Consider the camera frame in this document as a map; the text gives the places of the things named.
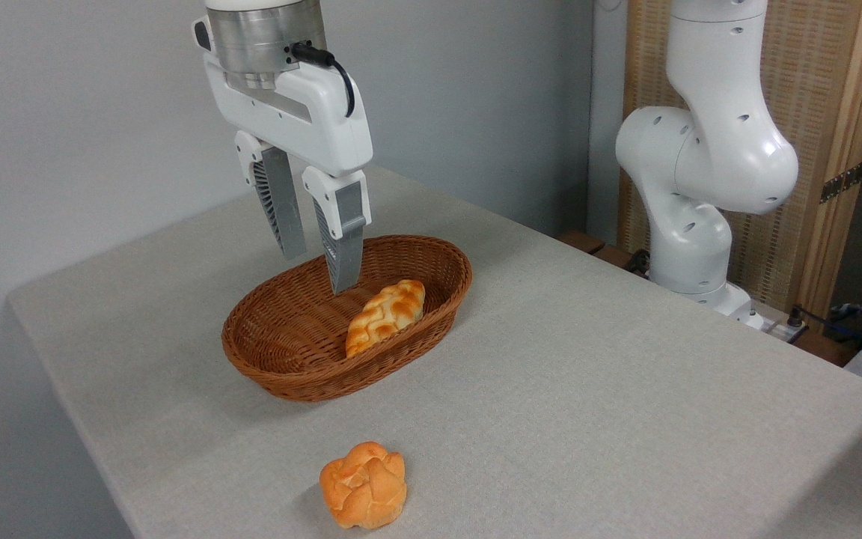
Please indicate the dark metal screen hinge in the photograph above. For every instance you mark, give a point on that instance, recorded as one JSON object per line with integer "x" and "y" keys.
{"x": 842, "y": 182}

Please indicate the round knotted bread roll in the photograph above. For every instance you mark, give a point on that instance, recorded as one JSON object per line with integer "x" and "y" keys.
{"x": 364, "y": 486}

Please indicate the brown wicker oval basket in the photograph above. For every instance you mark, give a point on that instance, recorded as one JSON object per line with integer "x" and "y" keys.
{"x": 289, "y": 352}

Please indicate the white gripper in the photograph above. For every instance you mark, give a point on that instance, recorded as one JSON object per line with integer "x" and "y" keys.
{"x": 311, "y": 123}

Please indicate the brown wooden robot base board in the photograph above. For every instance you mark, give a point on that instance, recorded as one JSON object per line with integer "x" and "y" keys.
{"x": 820, "y": 348}

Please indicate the wooden woven folding screen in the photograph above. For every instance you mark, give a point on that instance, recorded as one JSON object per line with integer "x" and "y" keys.
{"x": 820, "y": 75}

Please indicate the grey tablecloth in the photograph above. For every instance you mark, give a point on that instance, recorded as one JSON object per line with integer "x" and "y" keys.
{"x": 588, "y": 419}

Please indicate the long braided bread loaf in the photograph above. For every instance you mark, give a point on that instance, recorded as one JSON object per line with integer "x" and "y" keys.
{"x": 386, "y": 314}

